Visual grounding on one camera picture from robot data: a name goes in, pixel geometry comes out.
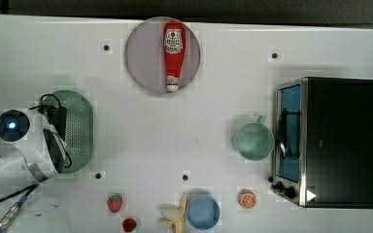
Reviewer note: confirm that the small red strawberry toy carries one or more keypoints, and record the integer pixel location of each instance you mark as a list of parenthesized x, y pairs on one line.
[(129, 224)]

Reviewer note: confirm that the orange slice toy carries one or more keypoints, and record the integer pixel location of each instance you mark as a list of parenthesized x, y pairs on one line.
[(246, 199)]

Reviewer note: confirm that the green oval strainer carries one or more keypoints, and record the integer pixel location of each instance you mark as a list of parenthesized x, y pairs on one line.
[(79, 126)]

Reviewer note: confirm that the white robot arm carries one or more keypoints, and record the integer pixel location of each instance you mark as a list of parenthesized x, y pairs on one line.
[(37, 154)]

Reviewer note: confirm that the grey round plate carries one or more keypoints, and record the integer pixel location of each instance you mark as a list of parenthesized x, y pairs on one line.
[(144, 56)]

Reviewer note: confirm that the green mug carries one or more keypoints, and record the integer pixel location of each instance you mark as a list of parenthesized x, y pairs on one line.
[(254, 141)]

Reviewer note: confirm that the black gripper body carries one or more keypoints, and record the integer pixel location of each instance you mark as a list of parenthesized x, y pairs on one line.
[(58, 120)]

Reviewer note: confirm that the large red strawberry toy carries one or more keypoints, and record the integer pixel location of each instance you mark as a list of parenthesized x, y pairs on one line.
[(114, 203)]

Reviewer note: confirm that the blue bowl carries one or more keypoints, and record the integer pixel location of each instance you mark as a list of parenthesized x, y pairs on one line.
[(203, 212)]

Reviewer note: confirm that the peeled banana toy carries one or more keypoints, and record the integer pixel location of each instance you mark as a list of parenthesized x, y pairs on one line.
[(175, 216)]

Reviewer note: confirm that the red ketchup bottle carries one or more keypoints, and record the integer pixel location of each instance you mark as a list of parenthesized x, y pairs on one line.
[(174, 44)]

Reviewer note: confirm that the black toaster oven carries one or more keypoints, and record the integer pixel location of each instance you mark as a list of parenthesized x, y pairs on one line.
[(323, 155)]

